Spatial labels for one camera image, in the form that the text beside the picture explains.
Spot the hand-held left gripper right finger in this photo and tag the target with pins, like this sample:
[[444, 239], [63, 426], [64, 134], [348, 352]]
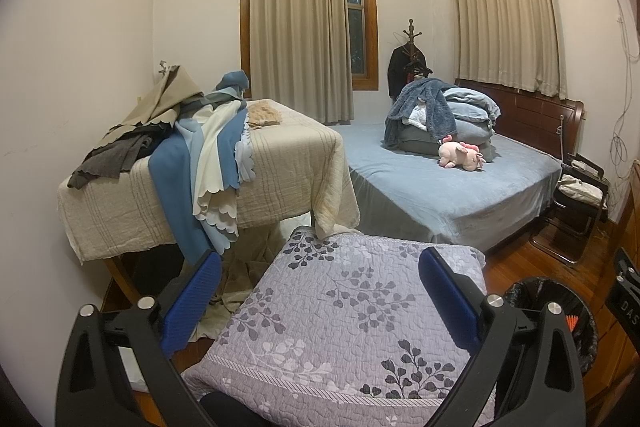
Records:
[[447, 302]]

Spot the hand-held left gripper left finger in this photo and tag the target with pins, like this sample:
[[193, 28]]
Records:
[[192, 302]]

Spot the orange mesh cloth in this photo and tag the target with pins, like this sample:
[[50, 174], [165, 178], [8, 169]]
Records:
[[571, 323]]

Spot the black lined trash bin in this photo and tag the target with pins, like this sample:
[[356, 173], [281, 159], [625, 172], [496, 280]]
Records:
[[540, 292]]

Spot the beige hanging sheet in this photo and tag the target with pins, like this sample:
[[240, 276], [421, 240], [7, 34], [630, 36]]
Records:
[[250, 267]]

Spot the wooden table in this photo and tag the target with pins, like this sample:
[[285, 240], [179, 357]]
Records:
[[125, 282]]

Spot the light blue scalloped cloth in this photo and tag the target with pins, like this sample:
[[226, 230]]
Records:
[[222, 227]]

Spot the plain white box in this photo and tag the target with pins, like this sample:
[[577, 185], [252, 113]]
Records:
[[131, 364]]

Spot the wooden cabinet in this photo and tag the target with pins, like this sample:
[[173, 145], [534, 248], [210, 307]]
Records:
[[632, 207]]

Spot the bed with blue sheet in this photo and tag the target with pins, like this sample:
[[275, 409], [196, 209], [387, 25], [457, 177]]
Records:
[[425, 187]]

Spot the black folding chair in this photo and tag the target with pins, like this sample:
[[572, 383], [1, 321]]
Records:
[[565, 202]]

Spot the white chair cushion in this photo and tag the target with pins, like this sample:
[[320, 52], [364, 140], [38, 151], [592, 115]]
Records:
[[582, 192]]

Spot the grey floral quilt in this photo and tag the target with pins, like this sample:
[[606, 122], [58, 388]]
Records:
[[325, 307]]

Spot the cream scalloped cloth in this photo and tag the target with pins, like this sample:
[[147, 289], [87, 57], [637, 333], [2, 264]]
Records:
[[215, 157]]

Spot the pink plush toy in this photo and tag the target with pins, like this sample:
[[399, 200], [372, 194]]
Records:
[[460, 154]]

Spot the beige striped quilt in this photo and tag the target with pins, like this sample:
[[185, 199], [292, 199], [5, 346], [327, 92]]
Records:
[[290, 167]]

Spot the dark grey cloth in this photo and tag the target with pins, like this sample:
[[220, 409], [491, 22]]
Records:
[[110, 157]]

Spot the stack of folded blue bedding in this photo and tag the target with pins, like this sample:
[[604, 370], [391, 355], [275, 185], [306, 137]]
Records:
[[470, 107]]

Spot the grey blue fleece robe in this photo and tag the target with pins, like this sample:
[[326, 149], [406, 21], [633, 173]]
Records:
[[425, 107]]

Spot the tan crumpled lace cloth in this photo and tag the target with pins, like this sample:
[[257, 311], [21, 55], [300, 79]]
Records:
[[262, 114]]

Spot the dark wooden headboard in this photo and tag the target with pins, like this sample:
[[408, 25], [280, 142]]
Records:
[[530, 117]]

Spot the dark jacket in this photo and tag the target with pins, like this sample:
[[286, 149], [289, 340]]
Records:
[[400, 67]]

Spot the wooden coat rack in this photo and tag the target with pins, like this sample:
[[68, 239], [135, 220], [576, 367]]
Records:
[[411, 34]]

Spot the narrow beige curtain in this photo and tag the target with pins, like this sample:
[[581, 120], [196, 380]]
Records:
[[510, 32]]

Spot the wide beige curtain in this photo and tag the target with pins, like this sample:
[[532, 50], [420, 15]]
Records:
[[300, 42]]

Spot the wooden framed window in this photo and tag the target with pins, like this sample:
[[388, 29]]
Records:
[[360, 32]]

